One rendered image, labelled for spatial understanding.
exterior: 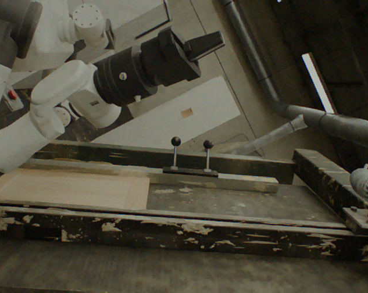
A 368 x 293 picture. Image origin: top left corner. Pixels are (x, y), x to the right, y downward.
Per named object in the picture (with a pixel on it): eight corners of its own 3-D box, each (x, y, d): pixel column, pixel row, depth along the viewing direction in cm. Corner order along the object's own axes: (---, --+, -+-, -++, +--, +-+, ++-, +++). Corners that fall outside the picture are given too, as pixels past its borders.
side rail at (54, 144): (39, 162, 154) (39, 138, 151) (287, 182, 161) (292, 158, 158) (34, 167, 148) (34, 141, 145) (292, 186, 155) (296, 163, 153)
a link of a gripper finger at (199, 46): (225, 46, 55) (189, 61, 57) (220, 29, 56) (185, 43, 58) (222, 41, 54) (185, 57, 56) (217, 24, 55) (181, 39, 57)
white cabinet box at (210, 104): (96, 138, 544) (217, 75, 528) (115, 171, 553) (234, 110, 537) (86, 145, 484) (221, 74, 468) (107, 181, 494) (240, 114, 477)
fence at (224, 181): (14, 167, 128) (14, 157, 127) (272, 187, 134) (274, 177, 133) (9, 172, 123) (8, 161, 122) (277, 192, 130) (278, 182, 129)
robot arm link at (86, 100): (108, 77, 56) (50, 101, 59) (143, 118, 63) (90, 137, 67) (114, 34, 63) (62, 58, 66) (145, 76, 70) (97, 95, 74)
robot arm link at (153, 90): (165, 7, 53) (99, 39, 57) (178, 64, 51) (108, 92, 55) (195, 45, 65) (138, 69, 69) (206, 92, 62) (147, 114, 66)
